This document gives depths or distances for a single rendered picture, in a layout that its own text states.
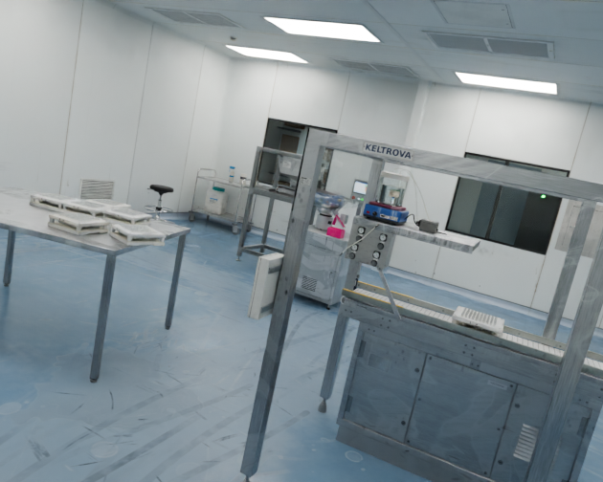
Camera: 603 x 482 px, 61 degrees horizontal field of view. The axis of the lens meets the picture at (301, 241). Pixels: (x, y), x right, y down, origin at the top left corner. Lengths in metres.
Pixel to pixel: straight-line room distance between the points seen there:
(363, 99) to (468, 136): 1.72
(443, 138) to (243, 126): 3.48
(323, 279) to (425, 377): 2.71
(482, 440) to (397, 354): 0.59
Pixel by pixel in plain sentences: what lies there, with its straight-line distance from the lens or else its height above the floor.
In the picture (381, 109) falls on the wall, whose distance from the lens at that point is 8.19.
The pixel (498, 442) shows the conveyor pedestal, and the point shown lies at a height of 0.35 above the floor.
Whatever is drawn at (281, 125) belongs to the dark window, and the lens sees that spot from 8.87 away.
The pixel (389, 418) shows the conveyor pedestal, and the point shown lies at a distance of 2.99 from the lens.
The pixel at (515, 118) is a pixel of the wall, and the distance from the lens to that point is 7.77.
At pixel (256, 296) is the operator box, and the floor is 0.95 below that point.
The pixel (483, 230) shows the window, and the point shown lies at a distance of 7.74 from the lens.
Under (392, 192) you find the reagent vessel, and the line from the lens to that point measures 2.73.
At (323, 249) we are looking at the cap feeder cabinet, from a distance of 5.33.
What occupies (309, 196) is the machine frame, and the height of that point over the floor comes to 1.39.
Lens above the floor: 1.56
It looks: 10 degrees down
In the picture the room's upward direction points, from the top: 12 degrees clockwise
